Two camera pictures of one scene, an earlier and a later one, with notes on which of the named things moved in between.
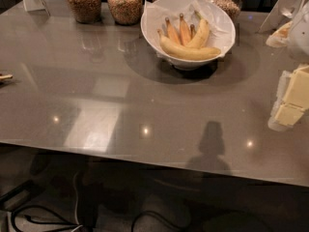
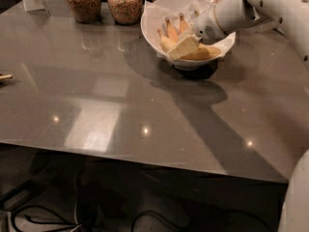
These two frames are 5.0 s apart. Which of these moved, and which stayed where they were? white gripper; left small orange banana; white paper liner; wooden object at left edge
Moved: white gripper
Stayed: white paper liner; left small orange banana; wooden object at left edge
